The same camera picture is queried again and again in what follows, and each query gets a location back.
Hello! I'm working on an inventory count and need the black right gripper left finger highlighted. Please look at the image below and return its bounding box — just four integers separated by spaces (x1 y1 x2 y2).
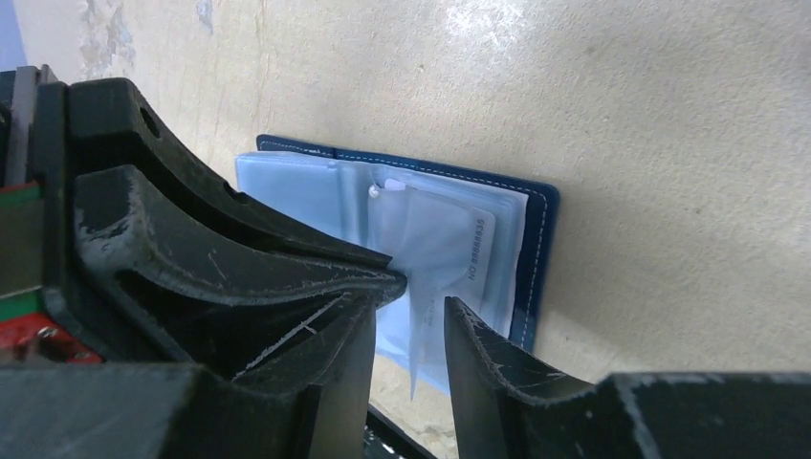
1 294 375 458

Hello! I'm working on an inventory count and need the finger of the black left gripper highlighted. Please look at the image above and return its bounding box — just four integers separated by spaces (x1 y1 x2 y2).
74 165 406 379

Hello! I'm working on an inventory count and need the white numbered card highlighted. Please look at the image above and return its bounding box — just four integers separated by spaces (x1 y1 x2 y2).
405 186 496 331

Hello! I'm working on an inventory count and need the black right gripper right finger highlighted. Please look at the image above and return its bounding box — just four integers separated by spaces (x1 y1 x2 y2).
444 297 810 458

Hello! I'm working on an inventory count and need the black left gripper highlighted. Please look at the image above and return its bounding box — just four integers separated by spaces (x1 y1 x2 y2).
1 65 390 363

